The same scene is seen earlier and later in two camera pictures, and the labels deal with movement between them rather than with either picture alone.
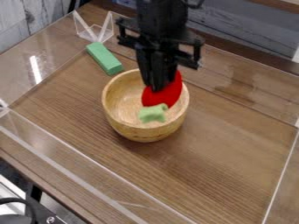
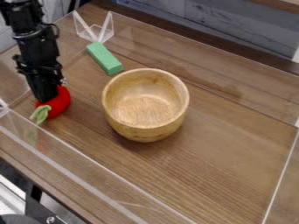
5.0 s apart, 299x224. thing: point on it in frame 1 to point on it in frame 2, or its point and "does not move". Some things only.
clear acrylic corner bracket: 98,33 does not move
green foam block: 104,58 does not move
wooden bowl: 122,98 does not move
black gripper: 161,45 to 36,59
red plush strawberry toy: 165,95 to 52,108
